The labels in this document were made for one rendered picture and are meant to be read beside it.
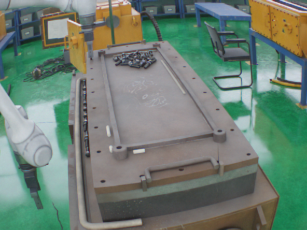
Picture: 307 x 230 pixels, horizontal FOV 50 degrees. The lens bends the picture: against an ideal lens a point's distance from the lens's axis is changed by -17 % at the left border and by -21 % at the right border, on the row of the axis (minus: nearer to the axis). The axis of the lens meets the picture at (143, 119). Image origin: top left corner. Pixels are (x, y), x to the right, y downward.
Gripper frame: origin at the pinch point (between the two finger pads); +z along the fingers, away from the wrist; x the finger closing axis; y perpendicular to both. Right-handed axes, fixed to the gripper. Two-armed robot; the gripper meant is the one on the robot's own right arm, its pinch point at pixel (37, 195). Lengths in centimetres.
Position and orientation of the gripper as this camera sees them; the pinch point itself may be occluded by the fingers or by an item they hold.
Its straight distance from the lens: 146.7
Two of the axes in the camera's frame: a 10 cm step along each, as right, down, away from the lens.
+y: -9.6, 2.0, -2.0
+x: 2.7, 4.1, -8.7
